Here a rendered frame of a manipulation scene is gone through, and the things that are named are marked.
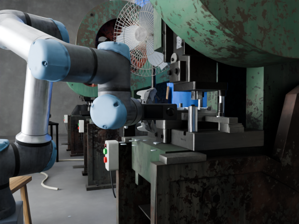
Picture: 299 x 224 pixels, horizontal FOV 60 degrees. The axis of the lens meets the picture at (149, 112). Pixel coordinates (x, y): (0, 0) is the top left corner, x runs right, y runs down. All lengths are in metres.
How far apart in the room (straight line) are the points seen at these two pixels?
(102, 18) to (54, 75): 1.97
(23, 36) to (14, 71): 7.04
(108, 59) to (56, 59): 0.12
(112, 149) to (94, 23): 1.44
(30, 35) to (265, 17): 0.55
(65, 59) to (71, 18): 7.47
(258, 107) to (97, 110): 0.71
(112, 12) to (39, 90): 1.66
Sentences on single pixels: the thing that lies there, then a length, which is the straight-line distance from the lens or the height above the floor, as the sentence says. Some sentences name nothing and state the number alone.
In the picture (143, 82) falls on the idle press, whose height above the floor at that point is 1.01.
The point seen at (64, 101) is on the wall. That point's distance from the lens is 7.58.
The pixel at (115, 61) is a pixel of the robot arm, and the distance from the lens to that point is 0.57.
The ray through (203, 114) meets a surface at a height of 0.76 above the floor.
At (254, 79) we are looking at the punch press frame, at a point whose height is 0.90.
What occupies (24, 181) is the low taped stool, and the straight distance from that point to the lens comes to 1.83.
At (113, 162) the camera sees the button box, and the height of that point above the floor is 0.53.
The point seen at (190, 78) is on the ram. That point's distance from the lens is 1.04.
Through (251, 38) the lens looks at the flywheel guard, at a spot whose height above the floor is 0.96.
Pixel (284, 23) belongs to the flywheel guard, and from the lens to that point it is 0.78.
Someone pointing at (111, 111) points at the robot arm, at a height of 0.78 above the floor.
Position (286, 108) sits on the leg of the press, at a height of 0.79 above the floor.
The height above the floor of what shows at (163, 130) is 0.70.
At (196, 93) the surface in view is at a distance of 1.11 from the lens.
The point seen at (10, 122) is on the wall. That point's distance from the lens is 7.66.
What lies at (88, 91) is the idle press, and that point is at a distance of 4.06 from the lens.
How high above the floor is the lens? 0.80
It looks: 2 degrees down
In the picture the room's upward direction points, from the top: straight up
